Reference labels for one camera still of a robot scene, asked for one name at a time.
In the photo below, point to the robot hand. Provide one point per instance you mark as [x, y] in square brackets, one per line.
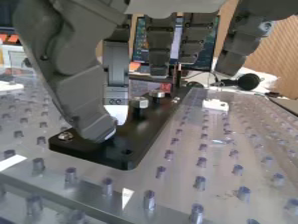
[75, 83]

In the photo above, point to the large silver nut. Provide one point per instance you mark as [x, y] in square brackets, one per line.
[140, 102]

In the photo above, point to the small silver nut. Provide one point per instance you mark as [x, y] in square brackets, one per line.
[156, 94]

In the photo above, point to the silver round screw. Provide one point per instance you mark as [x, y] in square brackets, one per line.
[66, 136]

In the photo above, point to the computer screen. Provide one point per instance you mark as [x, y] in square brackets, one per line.
[139, 46]

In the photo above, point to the black plate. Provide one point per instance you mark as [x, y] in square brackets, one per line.
[134, 143]

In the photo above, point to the small silver square plate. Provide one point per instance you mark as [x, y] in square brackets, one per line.
[216, 106]

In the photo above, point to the clear box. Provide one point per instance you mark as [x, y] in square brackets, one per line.
[231, 143]

